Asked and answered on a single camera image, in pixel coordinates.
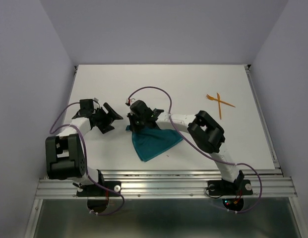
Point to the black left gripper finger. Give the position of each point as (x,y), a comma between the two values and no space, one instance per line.
(110,115)
(105,127)

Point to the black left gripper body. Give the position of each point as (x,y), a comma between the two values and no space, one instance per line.
(101,117)

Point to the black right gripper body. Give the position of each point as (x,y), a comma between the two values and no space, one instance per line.
(143,120)

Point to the teal cloth napkin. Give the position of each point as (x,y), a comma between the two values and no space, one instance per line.
(150,143)

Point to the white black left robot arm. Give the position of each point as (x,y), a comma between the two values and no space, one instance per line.
(66,152)

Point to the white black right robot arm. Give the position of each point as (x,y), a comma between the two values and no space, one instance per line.
(208,137)

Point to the orange plastic fork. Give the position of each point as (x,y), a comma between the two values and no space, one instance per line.
(215,99)

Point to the orange plastic knife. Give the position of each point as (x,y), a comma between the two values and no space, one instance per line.
(219,106)

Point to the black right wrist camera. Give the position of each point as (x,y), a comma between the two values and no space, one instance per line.
(140,109)

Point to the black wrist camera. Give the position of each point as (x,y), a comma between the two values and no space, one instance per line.
(140,109)
(88,106)

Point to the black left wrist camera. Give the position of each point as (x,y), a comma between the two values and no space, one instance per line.
(88,106)

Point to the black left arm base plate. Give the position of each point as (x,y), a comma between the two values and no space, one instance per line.
(95,191)

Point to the aluminium front rail frame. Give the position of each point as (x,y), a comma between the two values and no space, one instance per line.
(182,184)

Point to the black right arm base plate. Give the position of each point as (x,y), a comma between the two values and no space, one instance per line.
(224,188)

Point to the aluminium right side rail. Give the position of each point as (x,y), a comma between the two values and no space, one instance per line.
(263,121)

